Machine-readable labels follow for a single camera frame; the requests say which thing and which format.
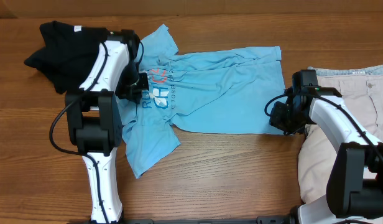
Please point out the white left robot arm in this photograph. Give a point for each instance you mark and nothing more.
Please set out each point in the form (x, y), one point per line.
(94, 121)

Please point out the black folded t-shirt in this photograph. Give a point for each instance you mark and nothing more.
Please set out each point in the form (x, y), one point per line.
(69, 53)

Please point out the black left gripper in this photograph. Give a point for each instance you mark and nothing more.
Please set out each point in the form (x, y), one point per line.
(129, 91)

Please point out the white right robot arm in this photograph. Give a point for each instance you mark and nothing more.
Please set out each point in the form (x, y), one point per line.
(354, 192)

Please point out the beige shorts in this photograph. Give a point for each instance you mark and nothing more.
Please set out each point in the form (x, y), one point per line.
(362, 91)

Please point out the light blue printed t-shirt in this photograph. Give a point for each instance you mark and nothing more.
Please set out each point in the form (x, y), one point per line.
(221, 92)

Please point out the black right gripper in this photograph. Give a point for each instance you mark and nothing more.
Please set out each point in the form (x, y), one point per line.
(278, 115)

